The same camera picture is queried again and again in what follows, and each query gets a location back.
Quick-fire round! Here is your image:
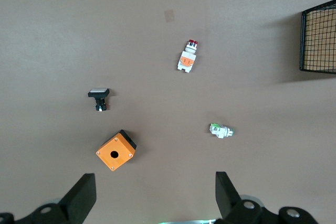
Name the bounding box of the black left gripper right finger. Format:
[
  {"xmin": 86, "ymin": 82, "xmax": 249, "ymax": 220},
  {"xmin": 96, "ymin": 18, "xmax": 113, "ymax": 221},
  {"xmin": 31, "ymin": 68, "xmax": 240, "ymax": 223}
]
[{"xmin": 215, "ymin": 172, "xmax": 320, "ymax": 224}]

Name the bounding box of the black wire basket wooden base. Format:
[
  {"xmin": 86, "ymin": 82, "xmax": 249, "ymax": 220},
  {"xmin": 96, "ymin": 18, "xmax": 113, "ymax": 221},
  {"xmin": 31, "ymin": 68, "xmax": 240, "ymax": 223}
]
[{"xmin": 299, "ymin": 0, "xmax": 336, "ymax": 74}]

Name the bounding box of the red push button switch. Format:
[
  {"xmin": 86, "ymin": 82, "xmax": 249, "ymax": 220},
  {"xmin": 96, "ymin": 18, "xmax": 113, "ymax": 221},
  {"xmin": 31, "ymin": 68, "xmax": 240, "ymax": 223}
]
[{"xmin": 176, "ymin": 39, "xmax": 199, "ymax": 73}]

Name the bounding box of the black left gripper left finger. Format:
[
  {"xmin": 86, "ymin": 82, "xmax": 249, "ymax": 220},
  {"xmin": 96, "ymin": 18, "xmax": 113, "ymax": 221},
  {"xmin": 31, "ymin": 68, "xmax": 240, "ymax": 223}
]
[{"xmin": 0, "ymin": 173, "xmax": 97, "ymax": 224}]

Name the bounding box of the black square push button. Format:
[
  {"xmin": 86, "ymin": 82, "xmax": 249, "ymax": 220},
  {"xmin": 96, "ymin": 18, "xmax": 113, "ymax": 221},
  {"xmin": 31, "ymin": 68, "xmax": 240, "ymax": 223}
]
[{"xmin": 87, "ymin": 88, "xmax": 110, "ymax": 112}]

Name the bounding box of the green push button switch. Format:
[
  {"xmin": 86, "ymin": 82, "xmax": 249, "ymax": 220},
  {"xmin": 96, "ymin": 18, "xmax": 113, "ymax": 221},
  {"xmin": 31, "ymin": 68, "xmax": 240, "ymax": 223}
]
[{"xmin": 209, "ymin": 122, "xmax": 235, "ymax": 140}]

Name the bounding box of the orange button enclosure box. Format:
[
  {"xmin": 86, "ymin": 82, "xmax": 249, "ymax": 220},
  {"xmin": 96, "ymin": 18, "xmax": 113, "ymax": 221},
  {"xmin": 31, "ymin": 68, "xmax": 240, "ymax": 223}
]
[{"xmin": 95, "ymin": 129, "xmax": 138, "ymax": 172}]

